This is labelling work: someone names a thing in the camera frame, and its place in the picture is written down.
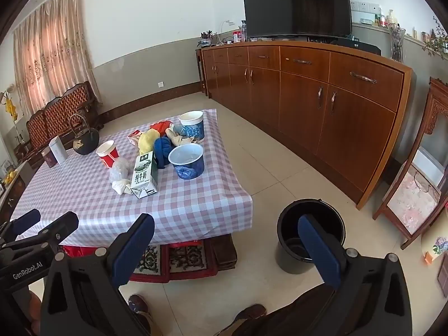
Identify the red patterned rug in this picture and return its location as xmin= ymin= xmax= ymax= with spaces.
xmin=63 ymin=240 xmax=219 ymax=284

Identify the green white milk carton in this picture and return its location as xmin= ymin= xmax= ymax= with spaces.
xmin=131 ymin=151 xmax=159 ymax=199

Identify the green branch plant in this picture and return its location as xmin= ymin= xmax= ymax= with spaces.
xmin=422 ymin=16 xmax=448 ymax=55

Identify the row of small bottles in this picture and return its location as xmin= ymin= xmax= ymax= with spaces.
xmin=373 ymin=9 xmax=400 ymax=28

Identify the dark side cabinet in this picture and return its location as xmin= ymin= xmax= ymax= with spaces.
xmin=0 ymin=161 xmax=36 ymax=221

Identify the yellow cloth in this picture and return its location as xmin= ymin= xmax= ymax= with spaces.
xmin=138 ymin=128 xmax=162 ymax=155

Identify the white wall charger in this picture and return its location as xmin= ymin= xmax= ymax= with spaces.
xmin=220 ymin=19 xmax=235 ymax=43

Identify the person's brown shoe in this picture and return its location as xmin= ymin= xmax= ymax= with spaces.
xmin=215 ymin=304 xmax=267 ymax=336
xmin=128 ymin=294 xmax=153 ymax=336

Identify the pink embroidered curtain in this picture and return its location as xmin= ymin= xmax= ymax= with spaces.
xmin=12 ymin=0 xmax=102 ymax=120

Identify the red paper cup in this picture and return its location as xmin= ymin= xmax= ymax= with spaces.
xmin=96 ymin=140 xmax=120 ymax=168

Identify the cream floral container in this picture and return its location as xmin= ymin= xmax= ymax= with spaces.
xmin=420 ymin=231 xmax=448 ymax=265

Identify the red wrapper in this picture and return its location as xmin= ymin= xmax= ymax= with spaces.
xmin=150 ymin=121 xmax=174 ymax=134

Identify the black flat television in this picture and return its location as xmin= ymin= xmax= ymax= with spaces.
xmin=242 ymin=0 xmax=352 ymax=39

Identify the cream paper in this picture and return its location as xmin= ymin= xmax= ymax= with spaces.
xmin=111 ymin=178 xmax=134 ymax=195

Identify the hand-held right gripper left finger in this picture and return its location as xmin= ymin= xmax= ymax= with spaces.
xmin=40 ymin=213 xmax=156 ymax=336

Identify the white tin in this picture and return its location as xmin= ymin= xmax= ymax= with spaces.
xmin=48 ymin=135 xmax=68 ymax=164

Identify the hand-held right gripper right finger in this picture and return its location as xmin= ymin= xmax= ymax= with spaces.
xmin=297 ymin=213 xmax=414 ymax=336

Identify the brown tin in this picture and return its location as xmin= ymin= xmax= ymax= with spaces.
xmin=41 ymin=146 xmax=57 ymax=169

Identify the tufted wooden bench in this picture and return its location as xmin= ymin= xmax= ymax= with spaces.
xmin=14 ymin=81 xmax=104 ymax=169

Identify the checkered cloth table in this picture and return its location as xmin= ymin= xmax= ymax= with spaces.
xmin=10 ymin=108 xmax=253 ymax=247

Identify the blue white paper bowl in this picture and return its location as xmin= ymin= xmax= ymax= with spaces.
xmin=179 ymin=111 xmax=205 ymax=143
xmin=168 ymin=143 xmax=205 ymax=180

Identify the person's leg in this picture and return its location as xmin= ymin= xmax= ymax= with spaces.
xmin=241 ymin=283 xmax=351 ymax=336

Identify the long wooden sideboard cabinet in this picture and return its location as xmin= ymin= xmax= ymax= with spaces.
xmin=195 ymin=40 xmax=414 ymax=211

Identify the beige cloth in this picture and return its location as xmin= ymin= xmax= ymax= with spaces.
xmin=164 ymin=128 xmax=197 ymax=146

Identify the clear glass vase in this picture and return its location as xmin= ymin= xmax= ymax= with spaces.
xmin=388 ymin=24 xmax=407 ymax=63

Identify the wooden armchair floral cushion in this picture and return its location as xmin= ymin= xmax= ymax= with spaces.
xmin=373 ymin=77 xmax=448 ymax=251

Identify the yellow hanging bag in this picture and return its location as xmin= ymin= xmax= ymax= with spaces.
xmin=0 ymin=84 xmax=20 ymax=123

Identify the small potted plant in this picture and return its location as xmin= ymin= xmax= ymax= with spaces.
xmin=198 ymin=31 xmax=218 ymax=48

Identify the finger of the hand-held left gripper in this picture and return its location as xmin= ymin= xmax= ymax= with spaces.
xmin=16 ymin=212 xmax=79 ymax=250
xmin=0 ymin=209 xmax=41 ymax=242

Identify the blue cloth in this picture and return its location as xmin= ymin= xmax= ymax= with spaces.
xmin=153 ymin=136 xmax=176 ymax=170

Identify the black plastic bin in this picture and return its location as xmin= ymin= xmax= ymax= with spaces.
xmin=276 ymin=199 xmax=346 ymax=275

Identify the black iron teapot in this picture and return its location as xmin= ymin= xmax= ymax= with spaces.
xmin=68 ymin=114 xmax=100 ymax=155

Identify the clear plastic bag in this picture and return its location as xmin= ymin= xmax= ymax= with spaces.
xmin=109 ymin=157 xmax=133 ymax=183

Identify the black soundbar box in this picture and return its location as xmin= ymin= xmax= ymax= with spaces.
xmin=331 ymin=38 xmax=382 ymax=56

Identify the person's left hand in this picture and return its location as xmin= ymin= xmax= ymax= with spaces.
xmin=29 ymin=291 xmax=43 ymax=323

